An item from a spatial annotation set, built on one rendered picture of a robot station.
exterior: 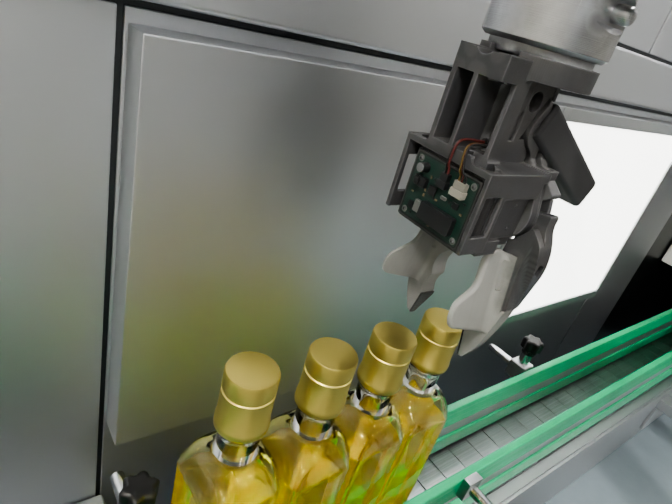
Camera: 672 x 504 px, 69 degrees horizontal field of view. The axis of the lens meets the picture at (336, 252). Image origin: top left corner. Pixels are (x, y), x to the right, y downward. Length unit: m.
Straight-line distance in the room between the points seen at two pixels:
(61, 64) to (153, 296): 0.17
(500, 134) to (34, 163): 0.28
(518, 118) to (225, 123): 0.19
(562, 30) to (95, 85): 0.27
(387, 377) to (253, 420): 0.11
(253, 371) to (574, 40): 0.25
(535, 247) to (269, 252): 0.21
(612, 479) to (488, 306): 0.74
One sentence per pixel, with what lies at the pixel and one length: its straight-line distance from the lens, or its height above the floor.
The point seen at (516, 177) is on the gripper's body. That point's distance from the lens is 0.30.
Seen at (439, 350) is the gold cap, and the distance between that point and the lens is 0.41.
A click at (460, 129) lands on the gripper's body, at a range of 0.30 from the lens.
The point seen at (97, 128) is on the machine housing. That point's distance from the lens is 0.36.
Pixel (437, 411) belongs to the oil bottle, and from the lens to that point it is 0.45.
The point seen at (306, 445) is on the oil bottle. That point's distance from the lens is 0.37.
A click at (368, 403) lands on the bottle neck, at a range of 0.39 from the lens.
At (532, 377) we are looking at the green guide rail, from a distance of 0.79.
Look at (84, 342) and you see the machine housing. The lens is 0.45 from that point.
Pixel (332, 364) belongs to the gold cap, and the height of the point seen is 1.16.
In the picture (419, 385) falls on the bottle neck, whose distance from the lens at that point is 0.43.
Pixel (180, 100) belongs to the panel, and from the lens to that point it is 0.33.
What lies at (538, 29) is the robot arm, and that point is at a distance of 0.30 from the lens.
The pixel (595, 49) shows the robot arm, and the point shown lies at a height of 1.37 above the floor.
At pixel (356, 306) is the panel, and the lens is 0.53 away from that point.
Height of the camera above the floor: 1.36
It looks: 27 degrees down
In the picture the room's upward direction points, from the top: 16 degrees clockwise
